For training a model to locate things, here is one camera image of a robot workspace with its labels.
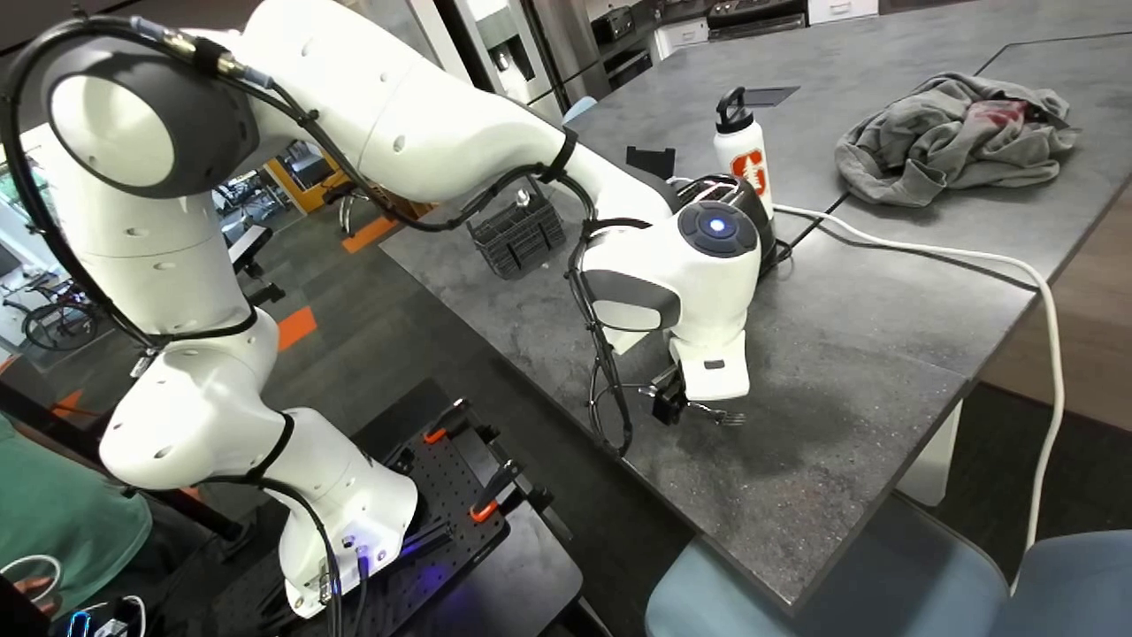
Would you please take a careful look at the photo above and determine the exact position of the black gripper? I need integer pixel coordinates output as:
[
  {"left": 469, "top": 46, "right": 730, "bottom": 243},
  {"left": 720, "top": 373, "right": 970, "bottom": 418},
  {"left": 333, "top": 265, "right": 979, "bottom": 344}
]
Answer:
[{"left": 687, "top": 393, "right": 748, "bottom": 425}]

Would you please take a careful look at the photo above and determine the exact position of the blue chair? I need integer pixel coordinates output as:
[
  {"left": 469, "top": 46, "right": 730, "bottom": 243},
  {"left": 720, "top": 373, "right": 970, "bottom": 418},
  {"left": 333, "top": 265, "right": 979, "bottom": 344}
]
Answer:
[{"left": 643, "top": 499, "right": 1132, "bottom": 637}]

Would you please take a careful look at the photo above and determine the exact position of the black toaster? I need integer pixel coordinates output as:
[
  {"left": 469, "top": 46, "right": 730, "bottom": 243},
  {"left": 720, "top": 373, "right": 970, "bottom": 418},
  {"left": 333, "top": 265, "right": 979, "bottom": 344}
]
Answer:
[{"left": 654, "top": 170, "right": 783, "bottom": 282}]

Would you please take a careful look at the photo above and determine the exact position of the white table leg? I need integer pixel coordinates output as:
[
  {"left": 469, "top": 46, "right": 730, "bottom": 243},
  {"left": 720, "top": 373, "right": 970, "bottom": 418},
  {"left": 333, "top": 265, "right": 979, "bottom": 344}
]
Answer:
[{"left": 893, "top": 402, "right": 970, "bottom": 508}]

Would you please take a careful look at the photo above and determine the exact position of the white water bottle black cap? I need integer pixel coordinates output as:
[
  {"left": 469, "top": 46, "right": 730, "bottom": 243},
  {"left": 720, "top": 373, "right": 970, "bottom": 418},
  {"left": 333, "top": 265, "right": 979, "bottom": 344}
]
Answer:
[{"left": 709, "top": 86, "right": 779, "bottom": 215}]

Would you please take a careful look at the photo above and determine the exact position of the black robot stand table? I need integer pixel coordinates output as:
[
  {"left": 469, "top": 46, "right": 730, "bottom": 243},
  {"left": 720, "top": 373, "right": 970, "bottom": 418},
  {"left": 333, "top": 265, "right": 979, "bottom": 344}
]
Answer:
[{"left": 384, "top": 499, "right": 587, "bottom": 637}]

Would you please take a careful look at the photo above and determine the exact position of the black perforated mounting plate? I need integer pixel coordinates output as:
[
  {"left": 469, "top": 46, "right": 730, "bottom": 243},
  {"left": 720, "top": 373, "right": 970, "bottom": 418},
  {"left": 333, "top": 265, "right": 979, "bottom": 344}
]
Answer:
[{"left": 351, "top": 375, "right": 559, "bottom": 605}]

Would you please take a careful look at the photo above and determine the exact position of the table power hatch cover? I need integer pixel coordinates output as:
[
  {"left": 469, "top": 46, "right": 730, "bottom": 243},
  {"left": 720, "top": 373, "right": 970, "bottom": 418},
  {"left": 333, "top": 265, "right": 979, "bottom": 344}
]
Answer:
[{"left": 740, "top": 79, "right": 801, "bottom": 111}]

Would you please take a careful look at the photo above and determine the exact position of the crumpled grey cloth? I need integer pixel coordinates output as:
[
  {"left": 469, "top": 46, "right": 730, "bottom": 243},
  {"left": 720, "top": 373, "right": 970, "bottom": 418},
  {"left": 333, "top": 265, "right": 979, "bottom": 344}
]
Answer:
[{"left": 831, "top": 67, "right": 1082, "bottom": 211}]

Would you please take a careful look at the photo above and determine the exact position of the stainless steel refrigerator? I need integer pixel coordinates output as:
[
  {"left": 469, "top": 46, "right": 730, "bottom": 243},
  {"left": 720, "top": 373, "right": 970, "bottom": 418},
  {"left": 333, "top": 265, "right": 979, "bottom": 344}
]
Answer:
[{"left": 435, "top": 0, "right": 614, "bottom": 119}]

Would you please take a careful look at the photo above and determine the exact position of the person in green shirt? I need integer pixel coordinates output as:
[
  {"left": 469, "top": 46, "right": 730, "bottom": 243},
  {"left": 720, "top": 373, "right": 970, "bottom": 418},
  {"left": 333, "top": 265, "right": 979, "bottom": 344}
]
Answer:
[{"left": 0, "top": 418, "right": 156, "bottom": 618}]

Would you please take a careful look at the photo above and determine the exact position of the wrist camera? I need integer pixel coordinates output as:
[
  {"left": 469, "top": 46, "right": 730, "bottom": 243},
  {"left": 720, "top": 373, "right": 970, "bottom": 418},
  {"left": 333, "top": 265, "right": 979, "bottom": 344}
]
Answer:
[{"left": 643, "top": 364, "right": 693, "bottom": 427}]

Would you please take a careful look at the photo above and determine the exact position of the orange handled black clamp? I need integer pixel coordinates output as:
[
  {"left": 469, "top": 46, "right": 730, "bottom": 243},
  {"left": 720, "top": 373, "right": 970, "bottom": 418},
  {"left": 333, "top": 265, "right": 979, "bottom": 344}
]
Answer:
[
  {"left": 467, "top": 458, "right": 523, "bottom": 526},
  {"left": 417, "top": 393, "right": 469, "bottom": 448}
]

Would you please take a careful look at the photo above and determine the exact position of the thick white power cable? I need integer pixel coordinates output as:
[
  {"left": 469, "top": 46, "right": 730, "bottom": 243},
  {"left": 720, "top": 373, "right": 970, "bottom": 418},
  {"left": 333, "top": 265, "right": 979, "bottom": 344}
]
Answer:
[{"left": 772, "top": 201, "right": 1070, "bottom": 593}]

